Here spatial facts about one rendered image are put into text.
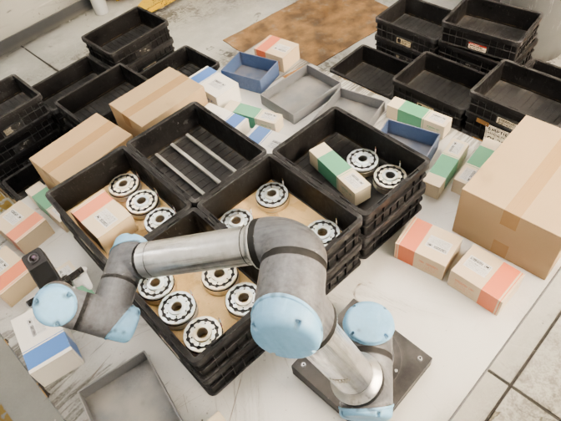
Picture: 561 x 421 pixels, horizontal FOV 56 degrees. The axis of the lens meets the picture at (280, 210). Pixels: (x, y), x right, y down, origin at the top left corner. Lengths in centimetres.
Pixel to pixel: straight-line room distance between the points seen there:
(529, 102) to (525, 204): 107
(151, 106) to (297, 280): 135
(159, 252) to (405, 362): 73
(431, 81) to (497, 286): 151
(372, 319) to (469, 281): 41
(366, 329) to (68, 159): 123
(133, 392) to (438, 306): 89
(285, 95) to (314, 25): 184
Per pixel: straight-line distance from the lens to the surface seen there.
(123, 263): 111
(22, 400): 257
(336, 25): 401
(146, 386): 155
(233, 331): 130
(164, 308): 146
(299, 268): 85
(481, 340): 156
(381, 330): 123
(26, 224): 197
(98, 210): 169
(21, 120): 289
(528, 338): 242
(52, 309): 104
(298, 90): 226
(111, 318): 106
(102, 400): 159
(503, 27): 308
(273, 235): 90
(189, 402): 151
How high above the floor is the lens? 207
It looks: 50 degrees down
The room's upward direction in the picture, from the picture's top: 9 degrees counter-clockwise
